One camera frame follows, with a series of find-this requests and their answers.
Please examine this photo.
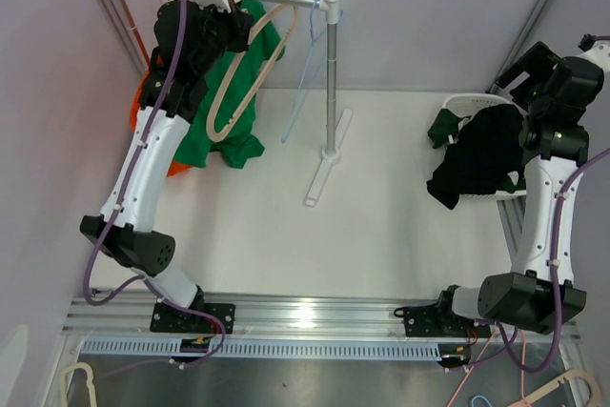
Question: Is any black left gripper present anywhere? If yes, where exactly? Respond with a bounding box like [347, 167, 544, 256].
[193, 0, 254, 76]

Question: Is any black t shirt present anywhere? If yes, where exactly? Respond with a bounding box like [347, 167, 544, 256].
[425, 104, 525, 212]

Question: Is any green and white t shirt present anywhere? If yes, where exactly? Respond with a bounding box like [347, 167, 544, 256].
[426, 108, 528, 193]

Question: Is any light blue wire hanger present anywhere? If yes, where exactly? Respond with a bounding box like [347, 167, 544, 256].
[281, 0, 326, 144]

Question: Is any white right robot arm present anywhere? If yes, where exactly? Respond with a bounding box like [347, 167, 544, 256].
[434, 34, 609, 336]

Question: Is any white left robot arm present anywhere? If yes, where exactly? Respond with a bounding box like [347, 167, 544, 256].
[80, 0, 254, 332]

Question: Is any bright green t shirt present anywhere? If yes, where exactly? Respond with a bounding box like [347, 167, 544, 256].
[173, 0, 286, 169]

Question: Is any blue hanger on floor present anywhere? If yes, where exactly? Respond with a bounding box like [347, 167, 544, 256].
[470, 395, 493, 407]

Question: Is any pink hanger on floor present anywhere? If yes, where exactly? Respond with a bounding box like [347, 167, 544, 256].
[445, 325, 533, 407]

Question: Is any beige hanger on floor right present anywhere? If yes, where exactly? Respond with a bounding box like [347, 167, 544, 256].
[510, 369, 602, 407]

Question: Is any beige hanger on floor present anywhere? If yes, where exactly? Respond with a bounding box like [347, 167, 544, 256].
[57, 362, 99, 407]
[510, 369, 602, 407]

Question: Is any beige hanger on floor left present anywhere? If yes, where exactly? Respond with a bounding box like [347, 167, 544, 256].
[57, 362, 99, 407]

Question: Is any white perforated plastic basket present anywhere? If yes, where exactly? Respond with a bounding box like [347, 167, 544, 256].
[441, 93, 526, 201]

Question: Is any orange tank top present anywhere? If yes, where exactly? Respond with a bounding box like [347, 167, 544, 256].
[130, 71, 191, 177]

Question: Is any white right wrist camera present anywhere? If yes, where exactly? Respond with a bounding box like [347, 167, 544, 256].
[578, 33, 610, 71]

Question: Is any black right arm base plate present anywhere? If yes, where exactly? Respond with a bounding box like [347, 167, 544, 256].
[393, 304, 492, 338]

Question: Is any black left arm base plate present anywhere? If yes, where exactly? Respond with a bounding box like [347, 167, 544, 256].
[150, 303, 236, 335]

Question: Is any aluminium mounting rail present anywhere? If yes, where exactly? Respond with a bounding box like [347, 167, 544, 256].
[60, 287, 581, 344]

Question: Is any white slotted cable duct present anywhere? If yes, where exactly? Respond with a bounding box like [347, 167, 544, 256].
[80, 336, 469, 362]

